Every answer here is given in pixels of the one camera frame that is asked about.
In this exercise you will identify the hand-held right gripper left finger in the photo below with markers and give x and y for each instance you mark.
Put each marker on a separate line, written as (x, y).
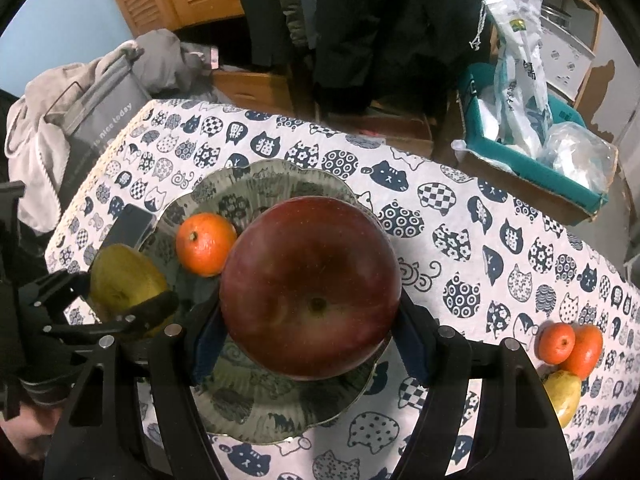
(205, 345)

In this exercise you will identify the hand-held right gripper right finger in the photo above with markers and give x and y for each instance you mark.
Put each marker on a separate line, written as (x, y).
(412, 345)

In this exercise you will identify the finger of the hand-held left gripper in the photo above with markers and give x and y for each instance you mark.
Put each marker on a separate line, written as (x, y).
(145, 312)
(55, 287)

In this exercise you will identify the yellow pear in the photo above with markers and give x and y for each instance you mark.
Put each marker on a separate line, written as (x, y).
(125, 285)
(562, 395)

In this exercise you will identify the green glass bowl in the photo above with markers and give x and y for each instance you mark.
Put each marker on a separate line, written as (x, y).
(280, 405)

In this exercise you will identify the dark red apple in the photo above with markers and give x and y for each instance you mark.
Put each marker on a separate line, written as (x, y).
(310, 285)

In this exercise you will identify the small orange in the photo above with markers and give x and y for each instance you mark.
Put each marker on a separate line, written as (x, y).
(556, 342)

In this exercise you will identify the large orange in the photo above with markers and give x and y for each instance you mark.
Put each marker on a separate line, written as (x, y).
(587, 350)

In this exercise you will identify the person's left hand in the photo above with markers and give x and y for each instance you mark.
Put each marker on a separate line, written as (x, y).
(25, 435)

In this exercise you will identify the dark smartphone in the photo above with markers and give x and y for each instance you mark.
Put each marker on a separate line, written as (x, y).
(132, 225)

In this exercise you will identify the cat print tablecloth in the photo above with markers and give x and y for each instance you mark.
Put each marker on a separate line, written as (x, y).
(450, 210)

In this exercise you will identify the beige hoodie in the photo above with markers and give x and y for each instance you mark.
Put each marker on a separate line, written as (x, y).
(35, 125)

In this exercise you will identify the grey fabric bag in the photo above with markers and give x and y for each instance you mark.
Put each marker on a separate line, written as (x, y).
(100, 110)

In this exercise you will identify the large cardboard box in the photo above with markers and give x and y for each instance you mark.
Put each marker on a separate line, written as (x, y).
(565, 205)

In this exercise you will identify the teal cardboard box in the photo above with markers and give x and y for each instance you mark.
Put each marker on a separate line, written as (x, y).
(530, 167)

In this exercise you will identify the small cardboard box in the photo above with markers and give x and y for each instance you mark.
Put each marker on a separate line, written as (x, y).
(395, 130)

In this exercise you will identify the wooden drawer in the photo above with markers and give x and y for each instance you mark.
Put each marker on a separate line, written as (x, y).
(250, 87)

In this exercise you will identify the clear plastic bag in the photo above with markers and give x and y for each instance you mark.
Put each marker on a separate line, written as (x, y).
(580, 160)

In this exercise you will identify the grey garment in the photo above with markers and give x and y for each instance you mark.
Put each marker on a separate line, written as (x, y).
(170, 60)

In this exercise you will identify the printed plastic bag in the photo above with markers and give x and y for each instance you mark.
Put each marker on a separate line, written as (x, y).
(520, 60)

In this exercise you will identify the dark green jacket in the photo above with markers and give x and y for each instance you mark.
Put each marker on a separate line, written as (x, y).
(260, 10)

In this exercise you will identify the black coat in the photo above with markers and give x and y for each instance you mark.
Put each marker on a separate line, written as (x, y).
(380, 20)

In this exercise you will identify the white drawer box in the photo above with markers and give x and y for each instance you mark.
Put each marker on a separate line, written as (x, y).
(565, 55)

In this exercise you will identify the grey jacket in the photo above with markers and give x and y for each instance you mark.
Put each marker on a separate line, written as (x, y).
(300, 0)

